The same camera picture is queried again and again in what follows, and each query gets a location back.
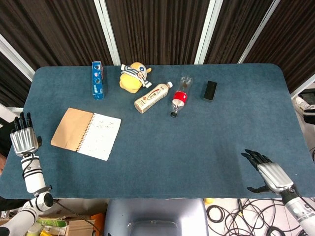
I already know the black rectangular box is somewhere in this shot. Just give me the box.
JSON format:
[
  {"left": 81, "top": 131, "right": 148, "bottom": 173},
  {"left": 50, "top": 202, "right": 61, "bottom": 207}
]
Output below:
[{"left": 203, "top": 80, "right": 218, "bottom": 102}]

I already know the clear bottle with red label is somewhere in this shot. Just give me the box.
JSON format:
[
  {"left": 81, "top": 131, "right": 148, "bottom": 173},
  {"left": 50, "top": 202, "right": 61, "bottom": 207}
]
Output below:
[{"left": 170, "top": 75, "right": 193, "bottom": 118}]

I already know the beige milk tea bottle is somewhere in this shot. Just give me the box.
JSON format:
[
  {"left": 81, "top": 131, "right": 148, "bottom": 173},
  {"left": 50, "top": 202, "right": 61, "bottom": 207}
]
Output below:
[{"left": 134, "top": 81, "right": 173, "bottom": 114}]

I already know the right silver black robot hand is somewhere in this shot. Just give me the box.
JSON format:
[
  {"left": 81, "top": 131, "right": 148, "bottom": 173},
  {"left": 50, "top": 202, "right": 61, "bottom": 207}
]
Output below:
[{"left": 241, "top": 148, "right": 295, "bottom": 194}]

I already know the white sneaker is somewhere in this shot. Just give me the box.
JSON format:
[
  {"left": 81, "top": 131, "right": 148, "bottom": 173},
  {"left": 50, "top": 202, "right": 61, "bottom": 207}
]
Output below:
[{"left": 292, "top": 96, "right": 315, "bottom": 116}]

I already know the cardboard box with clutter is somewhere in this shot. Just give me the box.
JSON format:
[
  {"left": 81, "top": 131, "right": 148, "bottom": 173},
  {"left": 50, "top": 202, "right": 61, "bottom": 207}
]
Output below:
[{"left": 26, "top": 213, "right": 106, "bottom": 236}]

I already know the spiral notebook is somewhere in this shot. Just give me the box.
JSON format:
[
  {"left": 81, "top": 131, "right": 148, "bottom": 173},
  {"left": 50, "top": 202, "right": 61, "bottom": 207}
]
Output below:
[{"left": 50, "top": 107, "right": 122, "bottom": 162}]

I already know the yellow plush toy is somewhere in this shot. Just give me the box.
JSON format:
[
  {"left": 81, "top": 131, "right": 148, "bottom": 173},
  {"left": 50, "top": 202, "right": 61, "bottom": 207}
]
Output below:
[{"left": 119, "top": 62, "right": 153, "bottom": 94}]

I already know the black cable tangle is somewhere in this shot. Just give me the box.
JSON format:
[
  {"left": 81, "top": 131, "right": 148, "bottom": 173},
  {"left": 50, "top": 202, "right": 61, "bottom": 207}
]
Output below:
[{"left": 206, "top": 198, "right": 315, "bottom": 236}]

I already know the blue cookie box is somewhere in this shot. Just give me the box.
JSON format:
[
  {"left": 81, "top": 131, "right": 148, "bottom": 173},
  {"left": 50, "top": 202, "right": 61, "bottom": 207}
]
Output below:
[{"left": 92, "top": 60, "right": 105, "bottom": 101}]

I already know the blue table cloth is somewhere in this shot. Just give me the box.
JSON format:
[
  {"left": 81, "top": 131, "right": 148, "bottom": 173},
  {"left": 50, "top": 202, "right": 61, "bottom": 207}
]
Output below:
[{"left": 0, "top": 63, "right": 315, "bottom": 199}]

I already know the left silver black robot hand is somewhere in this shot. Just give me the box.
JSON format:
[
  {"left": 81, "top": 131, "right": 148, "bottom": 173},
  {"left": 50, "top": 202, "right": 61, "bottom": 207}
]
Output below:
[{"left": 9, "top": 112, "right": 42, "bottom": 157}]

